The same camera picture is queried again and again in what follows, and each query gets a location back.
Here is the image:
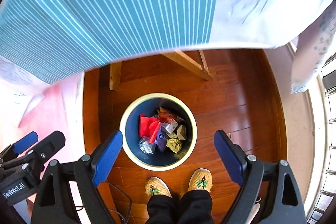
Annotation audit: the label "black cable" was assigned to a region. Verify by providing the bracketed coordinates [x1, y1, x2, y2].
[75, 180, 133, 224]

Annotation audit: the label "yellow paper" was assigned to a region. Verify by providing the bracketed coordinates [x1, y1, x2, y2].
[166, 134, 182, 153]

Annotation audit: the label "wooden table legs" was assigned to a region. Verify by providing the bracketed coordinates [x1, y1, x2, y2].
[109, 50, 213, 91]

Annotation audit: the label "blue trash bin cream rim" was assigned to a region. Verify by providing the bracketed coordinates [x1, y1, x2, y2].
[120, 93, 198, 171]

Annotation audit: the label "clear plastic wrapper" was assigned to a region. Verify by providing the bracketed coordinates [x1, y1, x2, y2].
[138, 136, 156, 155]

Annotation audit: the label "right yellow knitted slipper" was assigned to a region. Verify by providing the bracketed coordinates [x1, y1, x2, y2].
[188, 168, 213, 192]

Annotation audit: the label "left yellow knitted slipper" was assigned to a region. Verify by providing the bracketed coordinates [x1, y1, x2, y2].
[145, 177, 172, 198]

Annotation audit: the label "yellow knitted slipper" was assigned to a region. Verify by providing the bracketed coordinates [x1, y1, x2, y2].
[145, 177, 172, 198]
[188, 168, 213, 192]

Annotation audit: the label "window metal grille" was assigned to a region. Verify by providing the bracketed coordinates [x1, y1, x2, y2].
[304, 50, 335, 223]

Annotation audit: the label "blue white patterned tablecloth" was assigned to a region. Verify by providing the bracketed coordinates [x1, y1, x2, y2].
[1, 0, 335, 93]

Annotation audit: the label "purple plastic bag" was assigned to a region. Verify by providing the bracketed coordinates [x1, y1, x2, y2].
[154, 129, 167, 152]

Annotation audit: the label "pink strawberry box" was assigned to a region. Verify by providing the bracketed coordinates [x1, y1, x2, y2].
[158, 107, 185, 134]

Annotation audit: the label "person left hand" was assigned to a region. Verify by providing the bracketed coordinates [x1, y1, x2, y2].
[26, 193, 37, 217]

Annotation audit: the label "red paper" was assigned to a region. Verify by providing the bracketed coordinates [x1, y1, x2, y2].
[138, 114, 161, 144]

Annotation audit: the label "beige paper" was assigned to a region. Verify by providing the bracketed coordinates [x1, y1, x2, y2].
[176, 124, 187, 141]

